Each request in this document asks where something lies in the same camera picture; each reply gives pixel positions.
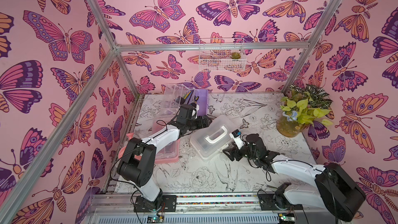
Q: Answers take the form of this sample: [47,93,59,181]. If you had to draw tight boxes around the white wire basket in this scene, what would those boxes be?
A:
[198,38,247,73]

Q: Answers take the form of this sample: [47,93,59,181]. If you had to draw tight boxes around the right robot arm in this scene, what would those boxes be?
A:
[223,130,366,222]

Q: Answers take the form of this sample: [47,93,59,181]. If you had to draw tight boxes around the potted green plant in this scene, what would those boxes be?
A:
[276,84,333,141]

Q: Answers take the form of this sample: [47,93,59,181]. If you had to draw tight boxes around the small succulent in basket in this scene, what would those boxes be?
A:
[230,52,241,60]

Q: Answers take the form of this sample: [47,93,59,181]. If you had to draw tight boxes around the black tools in purple box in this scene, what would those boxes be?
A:
[175,90,194,105]

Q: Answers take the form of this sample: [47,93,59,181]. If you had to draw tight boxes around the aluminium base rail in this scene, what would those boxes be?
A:
[83,191,337,224]

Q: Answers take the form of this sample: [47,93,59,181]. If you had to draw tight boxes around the pink toolbox clear lid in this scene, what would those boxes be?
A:
[150,115,179,164]

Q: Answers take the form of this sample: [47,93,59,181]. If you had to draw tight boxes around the pink watering can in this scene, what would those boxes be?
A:
[118,133,134,159]

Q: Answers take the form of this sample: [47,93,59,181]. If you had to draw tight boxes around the purple toolbox clear lid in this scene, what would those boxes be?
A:
[160,84,209,116]

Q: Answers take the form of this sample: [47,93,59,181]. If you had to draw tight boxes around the white toolbox clear lid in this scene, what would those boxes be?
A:
[190,115,238,160]

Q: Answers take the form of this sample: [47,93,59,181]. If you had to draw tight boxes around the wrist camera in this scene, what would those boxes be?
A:
[230,129,245,149]
[191,102,200,119]

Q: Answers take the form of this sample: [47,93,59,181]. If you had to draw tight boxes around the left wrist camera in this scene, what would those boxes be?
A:
[191,102,200,119]

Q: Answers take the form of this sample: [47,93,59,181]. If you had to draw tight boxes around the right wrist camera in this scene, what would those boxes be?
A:
[230,129,245,149]

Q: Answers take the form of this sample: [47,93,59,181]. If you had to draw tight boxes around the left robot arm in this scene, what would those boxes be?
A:
[117,103,212,203]

